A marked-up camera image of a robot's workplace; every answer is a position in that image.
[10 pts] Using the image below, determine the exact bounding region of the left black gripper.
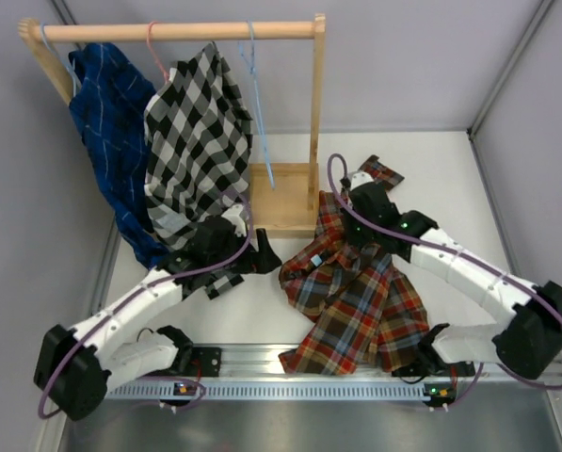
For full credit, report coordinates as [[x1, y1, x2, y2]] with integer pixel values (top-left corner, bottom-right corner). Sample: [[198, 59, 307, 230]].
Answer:
[[208, 228, 281, 274]]

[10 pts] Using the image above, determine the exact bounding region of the red orange plaid shirt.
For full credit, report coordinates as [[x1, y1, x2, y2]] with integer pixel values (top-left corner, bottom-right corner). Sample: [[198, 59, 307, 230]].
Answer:
[[277, 154, 430, 376]]

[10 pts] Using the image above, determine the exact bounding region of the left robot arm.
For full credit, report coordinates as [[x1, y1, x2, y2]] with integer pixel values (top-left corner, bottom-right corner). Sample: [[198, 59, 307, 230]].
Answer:
[[33, 212, 281, 421]]

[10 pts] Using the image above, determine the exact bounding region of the black white checkered shirt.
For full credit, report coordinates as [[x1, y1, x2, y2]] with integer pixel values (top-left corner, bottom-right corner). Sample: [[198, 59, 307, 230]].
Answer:
[[143, 40, 255, 300]]

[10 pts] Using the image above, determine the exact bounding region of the light blue empty hanger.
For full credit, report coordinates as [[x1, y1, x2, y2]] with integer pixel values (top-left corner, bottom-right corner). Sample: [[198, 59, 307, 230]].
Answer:
[[237, 21, 276, 190]]

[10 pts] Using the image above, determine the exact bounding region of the blue plaid shirt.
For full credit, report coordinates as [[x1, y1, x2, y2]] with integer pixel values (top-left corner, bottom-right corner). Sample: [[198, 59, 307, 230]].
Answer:
[[69, 42, 168, 268]]

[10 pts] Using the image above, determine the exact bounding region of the pink hanger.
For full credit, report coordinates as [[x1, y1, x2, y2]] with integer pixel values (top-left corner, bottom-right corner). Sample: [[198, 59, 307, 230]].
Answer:
[[146, 21, 169, 83]]

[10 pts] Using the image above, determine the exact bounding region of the light blue left hanger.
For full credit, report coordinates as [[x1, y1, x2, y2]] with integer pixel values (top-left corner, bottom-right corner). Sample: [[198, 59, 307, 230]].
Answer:
[[40, 23, 81, 99]]

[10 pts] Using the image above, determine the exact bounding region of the wooden clothes rack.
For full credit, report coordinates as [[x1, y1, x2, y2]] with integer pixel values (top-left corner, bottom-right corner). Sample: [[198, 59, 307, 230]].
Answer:
[[17, 14, 326, 238]]

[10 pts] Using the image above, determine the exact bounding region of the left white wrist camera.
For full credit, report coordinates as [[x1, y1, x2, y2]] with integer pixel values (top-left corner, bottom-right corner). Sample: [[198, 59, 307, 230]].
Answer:
[[221, 203, 249, 237]]

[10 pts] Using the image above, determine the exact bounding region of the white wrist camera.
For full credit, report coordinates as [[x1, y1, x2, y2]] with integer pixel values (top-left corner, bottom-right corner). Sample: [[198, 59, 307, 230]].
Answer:
[[340, 170, 376, 201], [221, 203, 249, 237]]

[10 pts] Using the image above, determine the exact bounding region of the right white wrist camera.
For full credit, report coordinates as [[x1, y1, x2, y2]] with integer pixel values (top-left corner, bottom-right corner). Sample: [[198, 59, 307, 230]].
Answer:
[[340, 170, 376, 201]]

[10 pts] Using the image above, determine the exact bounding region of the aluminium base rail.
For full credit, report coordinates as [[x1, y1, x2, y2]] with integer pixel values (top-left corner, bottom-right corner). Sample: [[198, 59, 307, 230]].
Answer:
[[185, 342, 562, 379]]

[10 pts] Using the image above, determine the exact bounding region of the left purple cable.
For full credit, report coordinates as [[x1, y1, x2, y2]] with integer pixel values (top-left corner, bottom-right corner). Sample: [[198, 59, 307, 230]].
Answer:
[[36, 189, 253, 420]]

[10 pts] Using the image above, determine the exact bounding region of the perforated cable duct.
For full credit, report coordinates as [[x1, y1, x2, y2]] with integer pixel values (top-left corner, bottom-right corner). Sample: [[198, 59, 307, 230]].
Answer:
[[106, 380, 430, 402]]

